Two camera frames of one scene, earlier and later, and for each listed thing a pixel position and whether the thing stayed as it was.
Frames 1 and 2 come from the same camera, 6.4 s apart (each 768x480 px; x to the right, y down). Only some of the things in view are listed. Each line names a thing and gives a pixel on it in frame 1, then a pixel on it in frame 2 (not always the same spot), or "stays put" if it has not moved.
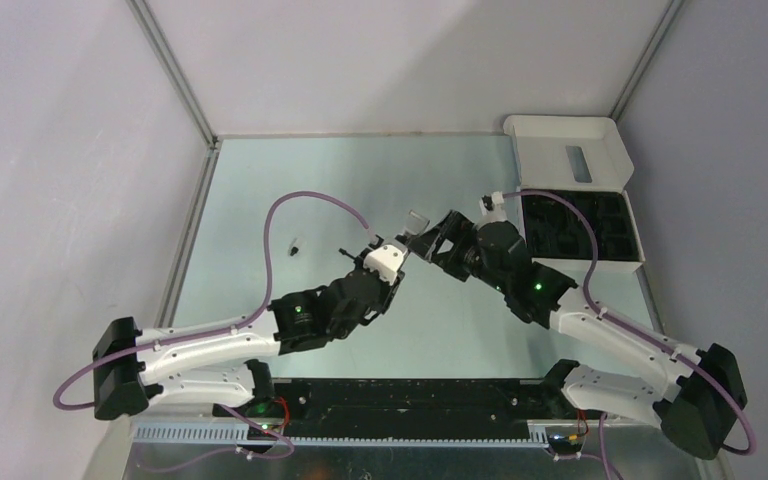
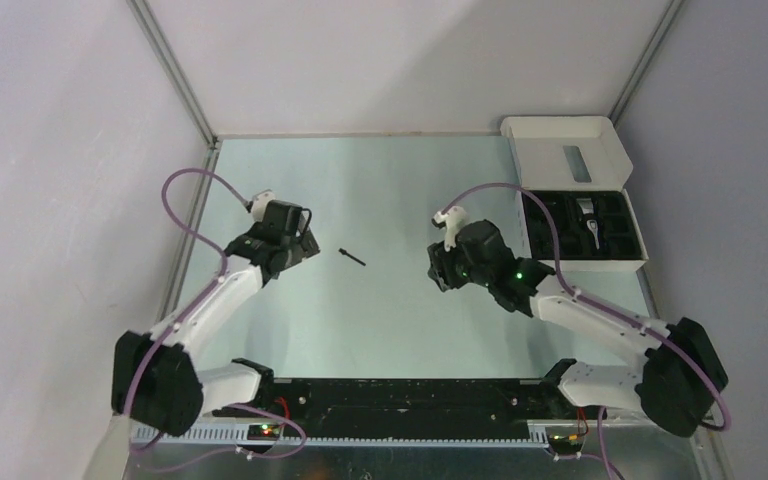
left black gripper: (387, 291) -> (303, 247)
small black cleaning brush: (343, 252) stays put
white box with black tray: (586, 157) stays put
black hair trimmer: (416, 225) -> (590, 222)
